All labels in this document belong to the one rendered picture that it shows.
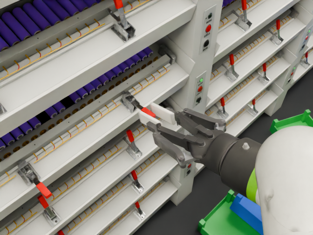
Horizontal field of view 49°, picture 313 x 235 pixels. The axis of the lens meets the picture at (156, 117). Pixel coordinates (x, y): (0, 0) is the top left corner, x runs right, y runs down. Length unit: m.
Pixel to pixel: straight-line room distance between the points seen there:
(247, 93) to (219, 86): 0.30
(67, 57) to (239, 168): 0.34
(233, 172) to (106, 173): 0.44
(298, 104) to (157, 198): 0.98
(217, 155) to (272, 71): 0.98
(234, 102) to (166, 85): 0.57
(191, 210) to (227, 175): 0.92
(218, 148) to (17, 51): 0.37
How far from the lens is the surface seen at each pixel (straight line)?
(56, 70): 0.61
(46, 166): 0.74
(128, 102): 0.78
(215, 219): 1.49
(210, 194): 1.54
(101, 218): 1.10
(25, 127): 0.76
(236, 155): 0.58
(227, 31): 1.02
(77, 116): 0.75
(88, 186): 0.92
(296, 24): 1.49
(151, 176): 1.15
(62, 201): 0.91
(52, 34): 0.63
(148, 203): 1.33
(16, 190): 0.73
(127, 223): 1.30
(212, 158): 0.61
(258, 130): 1.78
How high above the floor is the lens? 1.36
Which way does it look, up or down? 50 degrees down
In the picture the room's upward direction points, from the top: straight up
